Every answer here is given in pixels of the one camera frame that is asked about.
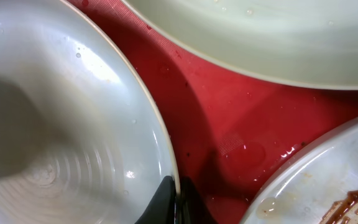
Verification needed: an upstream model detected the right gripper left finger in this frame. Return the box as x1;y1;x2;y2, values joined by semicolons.
135;176;176;224

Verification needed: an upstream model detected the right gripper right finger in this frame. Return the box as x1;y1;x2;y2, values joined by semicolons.
179;177;217;224

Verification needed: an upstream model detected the light blue plate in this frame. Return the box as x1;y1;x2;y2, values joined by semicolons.
124;0;358;90
241;118;358;223
0;1;180;223

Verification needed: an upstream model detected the red plastic tray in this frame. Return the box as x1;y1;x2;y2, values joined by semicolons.
72;0;358;223

